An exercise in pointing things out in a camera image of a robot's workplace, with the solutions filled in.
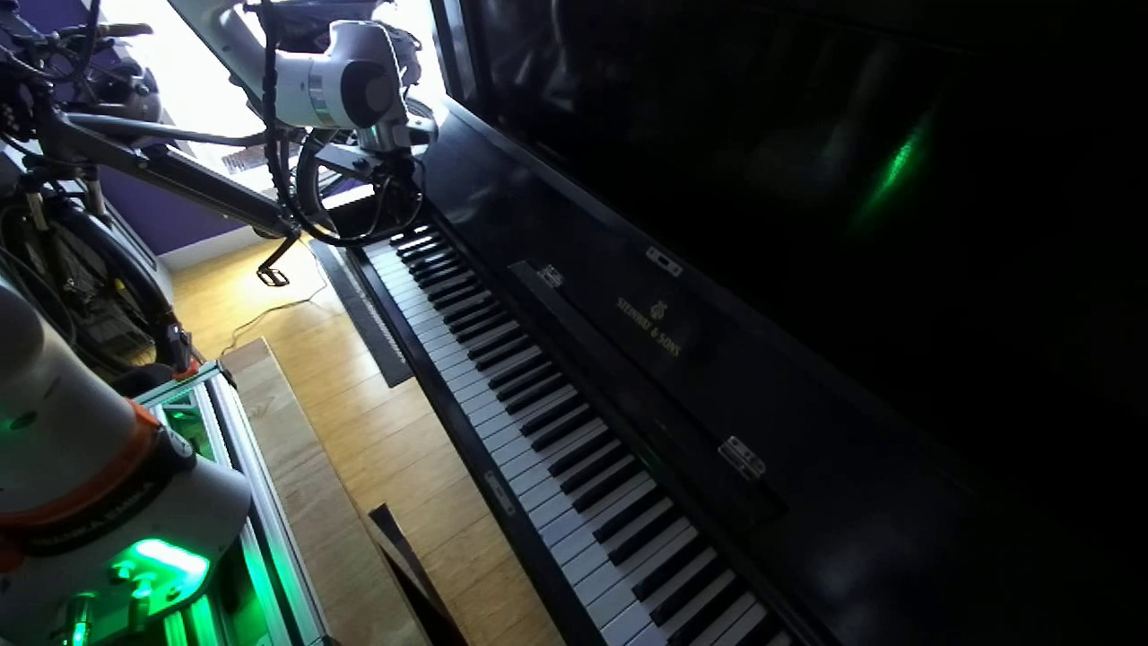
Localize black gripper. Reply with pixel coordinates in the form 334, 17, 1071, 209
319, 129, 427, 238

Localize white robot base with orange ring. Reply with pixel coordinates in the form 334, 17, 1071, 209
0, 285, 216, 646

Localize black upright piano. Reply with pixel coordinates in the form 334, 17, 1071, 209
313, 0, 1148, 646

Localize black bicycle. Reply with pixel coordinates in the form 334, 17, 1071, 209
0, 0, 297, 381

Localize metal robot cart frame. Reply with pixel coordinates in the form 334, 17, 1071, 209
50, 367, 332, 646

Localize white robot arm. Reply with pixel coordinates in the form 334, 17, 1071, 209
168, 0, 424, 242

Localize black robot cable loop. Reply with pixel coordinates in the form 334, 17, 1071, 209
261, 21, 424, 250

